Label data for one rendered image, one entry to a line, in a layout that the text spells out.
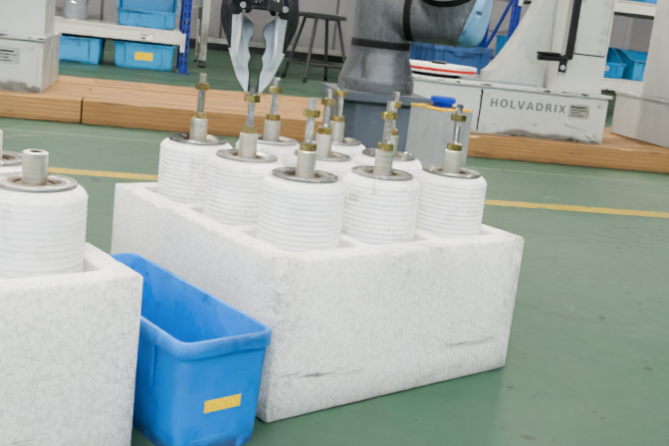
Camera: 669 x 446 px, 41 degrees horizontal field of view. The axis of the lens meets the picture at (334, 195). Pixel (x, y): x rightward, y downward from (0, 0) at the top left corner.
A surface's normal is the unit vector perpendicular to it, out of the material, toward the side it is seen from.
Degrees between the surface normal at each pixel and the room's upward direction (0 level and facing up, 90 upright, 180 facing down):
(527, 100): 90
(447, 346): 90
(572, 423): 0
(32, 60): 90
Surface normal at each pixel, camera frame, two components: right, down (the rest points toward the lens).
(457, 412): 0.11, -0.97
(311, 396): 0.62, 0.22
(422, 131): -0.77, 0.04
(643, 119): -0.98, -0.07
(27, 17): 0.19, 0.21
